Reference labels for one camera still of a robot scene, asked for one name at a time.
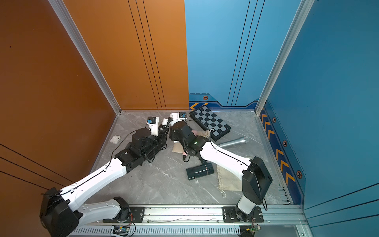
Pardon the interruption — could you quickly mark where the green circuit board right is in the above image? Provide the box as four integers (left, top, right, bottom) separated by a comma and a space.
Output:
246, 226, 261, 235

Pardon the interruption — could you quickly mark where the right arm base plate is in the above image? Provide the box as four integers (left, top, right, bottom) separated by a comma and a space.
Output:
222, 206, 264, 223

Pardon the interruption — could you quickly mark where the green circuit board left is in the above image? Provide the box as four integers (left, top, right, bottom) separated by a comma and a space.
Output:
112, 226, 132, 237

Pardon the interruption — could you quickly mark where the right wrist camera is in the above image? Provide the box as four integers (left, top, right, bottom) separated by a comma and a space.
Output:
169, 112, 187, 120

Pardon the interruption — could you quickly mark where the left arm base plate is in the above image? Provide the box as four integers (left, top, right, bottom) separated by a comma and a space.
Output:
102, 206, 145, 223

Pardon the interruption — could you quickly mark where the aluminium front rail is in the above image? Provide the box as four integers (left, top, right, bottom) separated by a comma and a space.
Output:
71, 204, 311, 236

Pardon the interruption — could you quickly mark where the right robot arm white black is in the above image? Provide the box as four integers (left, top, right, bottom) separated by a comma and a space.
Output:
169, 120, 272, 222

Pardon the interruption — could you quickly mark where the black white chessboard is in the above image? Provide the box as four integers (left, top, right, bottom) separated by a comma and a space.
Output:
189, 106, 232, 141

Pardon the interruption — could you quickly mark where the green circuit board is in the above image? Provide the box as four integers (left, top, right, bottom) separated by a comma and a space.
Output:
112, 226, 132, 237
246, 226, 261, 235

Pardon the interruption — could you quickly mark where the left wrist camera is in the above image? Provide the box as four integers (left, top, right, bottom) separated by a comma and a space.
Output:
147, 116, 159, 137

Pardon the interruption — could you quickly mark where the beige drawstring bag under pink dryer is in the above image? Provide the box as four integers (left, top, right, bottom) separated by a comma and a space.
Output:
172, 130, 210, 154

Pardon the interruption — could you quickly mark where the pink hair dryer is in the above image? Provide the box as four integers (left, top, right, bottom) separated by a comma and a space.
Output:
182, 151, 190, 163

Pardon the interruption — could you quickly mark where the white hair dryer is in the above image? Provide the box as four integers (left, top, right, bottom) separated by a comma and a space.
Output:
161, 116, 179, 127

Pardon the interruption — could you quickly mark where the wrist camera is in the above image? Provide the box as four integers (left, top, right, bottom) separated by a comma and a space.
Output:
147, 116, 159, 137
169, 112, 187, 120

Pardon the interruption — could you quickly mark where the beige drawstring bag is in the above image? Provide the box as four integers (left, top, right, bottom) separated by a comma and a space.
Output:
217, 166, 242, 198
172, 130, 210, 154

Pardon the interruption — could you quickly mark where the silver cylinder flashlight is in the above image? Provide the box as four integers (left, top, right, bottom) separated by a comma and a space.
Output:
218, 137, 249, 148

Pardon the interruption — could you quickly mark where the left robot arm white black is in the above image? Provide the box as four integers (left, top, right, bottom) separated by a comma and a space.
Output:
39, 125, 169, 237

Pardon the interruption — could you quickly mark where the white earbuds case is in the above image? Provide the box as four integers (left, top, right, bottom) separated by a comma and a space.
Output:
110, 135, 121, 144

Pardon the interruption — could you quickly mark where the dark green hair dryer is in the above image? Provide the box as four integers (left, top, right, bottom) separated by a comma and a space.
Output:
186, 160, 214, 180

